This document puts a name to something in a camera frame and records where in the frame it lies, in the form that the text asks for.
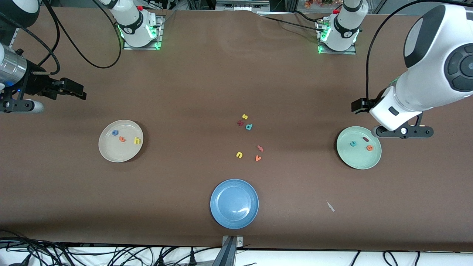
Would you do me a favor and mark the green round plate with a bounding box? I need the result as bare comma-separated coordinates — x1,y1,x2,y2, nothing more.
336,126,382,170

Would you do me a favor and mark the beige round plate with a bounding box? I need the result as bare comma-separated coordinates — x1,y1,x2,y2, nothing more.
98,119,144,163

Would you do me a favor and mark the brown table cover sheet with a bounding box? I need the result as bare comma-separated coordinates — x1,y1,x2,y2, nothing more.
0,7,473,252

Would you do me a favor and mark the grey metal box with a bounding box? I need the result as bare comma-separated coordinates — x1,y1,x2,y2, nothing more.
215,0,271,11

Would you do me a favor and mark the blue round plate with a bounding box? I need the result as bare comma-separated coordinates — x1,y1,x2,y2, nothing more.
210,179,259,229

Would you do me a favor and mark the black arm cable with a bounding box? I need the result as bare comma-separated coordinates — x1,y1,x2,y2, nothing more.
22,0,122,76
365,0,449,102

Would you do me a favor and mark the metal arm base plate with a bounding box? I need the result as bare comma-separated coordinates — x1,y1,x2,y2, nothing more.
317,18,357,55
123,15,163,50

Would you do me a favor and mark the black base power cable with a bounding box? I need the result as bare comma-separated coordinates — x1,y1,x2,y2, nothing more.
259,10,326,32

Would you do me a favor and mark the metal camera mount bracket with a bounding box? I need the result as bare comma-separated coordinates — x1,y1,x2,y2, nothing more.
211,235,244,266

